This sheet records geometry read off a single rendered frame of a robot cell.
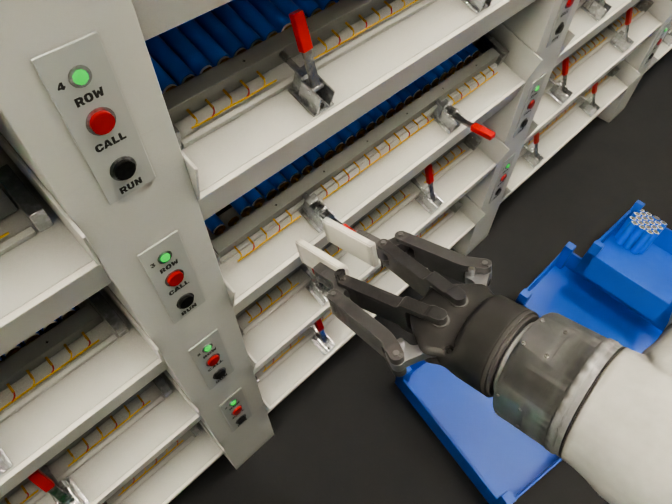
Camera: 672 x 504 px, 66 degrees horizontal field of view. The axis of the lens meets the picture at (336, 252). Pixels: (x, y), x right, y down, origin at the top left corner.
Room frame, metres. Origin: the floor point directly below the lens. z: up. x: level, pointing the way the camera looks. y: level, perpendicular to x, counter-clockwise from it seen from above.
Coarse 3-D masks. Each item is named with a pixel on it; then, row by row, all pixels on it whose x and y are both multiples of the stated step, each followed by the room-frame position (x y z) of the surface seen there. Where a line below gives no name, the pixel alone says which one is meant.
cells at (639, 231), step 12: (636, 216) 0.78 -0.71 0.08; (648, 216) 0.79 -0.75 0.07; (624, 228) 0.76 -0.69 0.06; (636, 228) 0.74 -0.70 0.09; (648, 228) 0.74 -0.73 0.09; (660, 228) 0.75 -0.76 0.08; (624, 240) 0.74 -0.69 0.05; (636, 240) 0.73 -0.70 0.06; (648, 240) 0.72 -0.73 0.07; (636, 252) 0.71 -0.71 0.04
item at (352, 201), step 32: (512, 32) 0.76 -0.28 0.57; (512, 64) 0.74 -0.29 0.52; (480, 96) 0.68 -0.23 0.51; (512, 96) 0.71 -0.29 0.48; (416, 128) 0.59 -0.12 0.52; (384, 160) 0.53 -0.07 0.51; (416, 160) 0.54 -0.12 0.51; (352, 192) 0.47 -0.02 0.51; (384, 192) 0.49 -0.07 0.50; (224, 224) 0.40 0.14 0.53; (256, 256) 0.37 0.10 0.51; (288, 256) 0.37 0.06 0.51; (256, 288) 0.33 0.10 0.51
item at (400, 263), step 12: (384, 240) 0.30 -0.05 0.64; (384, 252) 0.29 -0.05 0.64; (396, 252) 0.28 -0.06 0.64; (384, 264) 0.28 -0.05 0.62; (396, 264) 0.27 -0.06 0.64; (408, 264) 0.26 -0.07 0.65; (420, 264) 0.26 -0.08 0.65; (408, 276) 0.26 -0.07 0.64; (420, 276) 0.25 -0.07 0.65; (432, 276) 0.24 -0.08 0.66; (420, 288) 0.24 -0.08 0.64; (444, 288) 0.23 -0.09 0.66; (456, 288) 0.23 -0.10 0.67; (456, 300) 0.21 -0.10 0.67
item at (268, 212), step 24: (456, 72) 0.69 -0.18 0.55; (480, 72) 0.71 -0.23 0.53; (432, 96) 0.63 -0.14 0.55; (408, 120) 0.59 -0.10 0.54; (432, 120) 0.60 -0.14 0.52; (360, 144) 0.53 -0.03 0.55; (336, 168) 0.49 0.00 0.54; (288, 192) 0.44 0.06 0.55; (312, 192) 0.46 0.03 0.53; (264, 216) 0.40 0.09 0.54; (216, 240) 0.36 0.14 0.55; (240, 240) 0.37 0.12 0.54
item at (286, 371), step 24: (456, 216) 0.74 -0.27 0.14; (480, 216) 0.72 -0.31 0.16; (432, 240) 0.67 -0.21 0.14; (456, 240) 0.68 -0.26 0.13; (384, 288) 0.55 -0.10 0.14; (312, 336) 0.44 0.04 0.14; (336, 336) 0.44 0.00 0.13; (288, 360) 0.39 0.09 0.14; (312, 360) 0.40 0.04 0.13; (264, 384) 0.35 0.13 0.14; (288, 384) 0.35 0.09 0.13
